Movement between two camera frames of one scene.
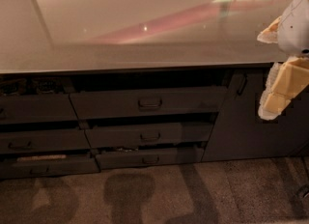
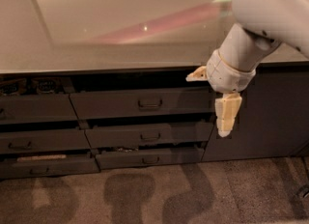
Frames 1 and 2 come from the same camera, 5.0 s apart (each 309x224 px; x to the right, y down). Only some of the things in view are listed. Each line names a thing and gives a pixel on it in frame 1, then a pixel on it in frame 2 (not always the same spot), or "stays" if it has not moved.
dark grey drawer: x=44 y=168 stays
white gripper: x=295 y=28 to x=226 y=74
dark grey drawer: x=141 y=134 stays
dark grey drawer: x=16 y=108 stays
